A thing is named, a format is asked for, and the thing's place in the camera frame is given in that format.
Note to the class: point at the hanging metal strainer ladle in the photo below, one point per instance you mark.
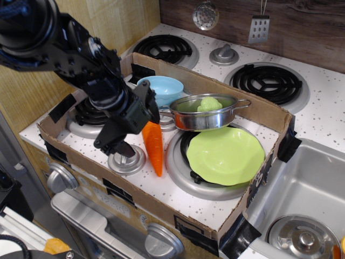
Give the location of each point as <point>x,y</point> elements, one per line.
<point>205,15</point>

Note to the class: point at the black burner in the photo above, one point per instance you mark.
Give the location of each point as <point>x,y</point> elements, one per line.
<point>86,121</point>
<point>169,48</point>
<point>183,176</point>
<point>274,82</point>

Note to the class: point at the silver front stove knob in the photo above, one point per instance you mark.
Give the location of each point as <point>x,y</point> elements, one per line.
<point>125,166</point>

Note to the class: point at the silver right oven knob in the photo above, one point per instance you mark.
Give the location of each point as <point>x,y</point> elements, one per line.
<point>161,243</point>

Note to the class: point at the silver middle stove knob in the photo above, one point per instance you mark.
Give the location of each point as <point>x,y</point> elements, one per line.
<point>166,122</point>

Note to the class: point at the silver left oven knob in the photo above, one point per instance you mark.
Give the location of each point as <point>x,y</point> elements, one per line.
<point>60,179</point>

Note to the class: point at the green toy vegetable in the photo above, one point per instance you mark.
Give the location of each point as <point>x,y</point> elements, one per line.
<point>209,104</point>

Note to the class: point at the silver oven knob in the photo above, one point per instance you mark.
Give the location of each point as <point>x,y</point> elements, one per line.
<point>60,179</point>
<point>161,243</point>

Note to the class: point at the orange yellow cloth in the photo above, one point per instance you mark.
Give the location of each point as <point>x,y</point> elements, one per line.
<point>55,246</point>

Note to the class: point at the steel sink basin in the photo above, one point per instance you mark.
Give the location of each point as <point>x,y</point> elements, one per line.
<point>311,183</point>

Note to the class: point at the silver back stove knob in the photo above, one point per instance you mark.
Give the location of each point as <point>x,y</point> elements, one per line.
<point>224,56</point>

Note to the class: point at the back right black burner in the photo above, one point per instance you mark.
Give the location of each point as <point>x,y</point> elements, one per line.
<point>274,82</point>

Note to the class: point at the back left black burner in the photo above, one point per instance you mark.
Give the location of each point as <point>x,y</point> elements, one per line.
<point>169,48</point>

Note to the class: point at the silver stove knob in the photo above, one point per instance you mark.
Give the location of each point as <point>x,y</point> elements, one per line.
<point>125,166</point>
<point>224,56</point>
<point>166,122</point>

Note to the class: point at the orange toy carrot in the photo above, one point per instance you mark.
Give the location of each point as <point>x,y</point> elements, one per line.
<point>152,138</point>

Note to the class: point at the hanging metal slotted spatula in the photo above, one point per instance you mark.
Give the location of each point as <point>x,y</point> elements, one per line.
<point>260,25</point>

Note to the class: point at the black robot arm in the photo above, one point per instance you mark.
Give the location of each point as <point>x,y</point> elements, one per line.
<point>36,36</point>

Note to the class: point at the steel pot lid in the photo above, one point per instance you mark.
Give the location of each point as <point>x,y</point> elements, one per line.
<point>303,237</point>

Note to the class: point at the small steel pot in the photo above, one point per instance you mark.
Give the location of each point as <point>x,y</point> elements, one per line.
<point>186,117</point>

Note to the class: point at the silver oven door handle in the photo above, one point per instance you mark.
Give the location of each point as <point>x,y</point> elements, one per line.
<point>103,234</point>

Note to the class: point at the light green plastic plate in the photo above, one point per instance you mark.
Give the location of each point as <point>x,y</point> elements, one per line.
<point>226,156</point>

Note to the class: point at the front left black burner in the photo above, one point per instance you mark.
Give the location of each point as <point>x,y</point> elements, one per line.
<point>86,121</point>

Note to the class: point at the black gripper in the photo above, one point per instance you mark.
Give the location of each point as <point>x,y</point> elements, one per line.
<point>140,108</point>

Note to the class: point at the brown cardboard fence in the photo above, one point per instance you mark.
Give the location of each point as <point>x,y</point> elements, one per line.
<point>144,197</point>

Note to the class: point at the front right black burner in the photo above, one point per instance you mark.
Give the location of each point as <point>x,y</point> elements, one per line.
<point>183,176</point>

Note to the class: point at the light blue plastic bowl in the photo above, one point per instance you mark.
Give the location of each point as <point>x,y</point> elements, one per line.
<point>167,89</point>

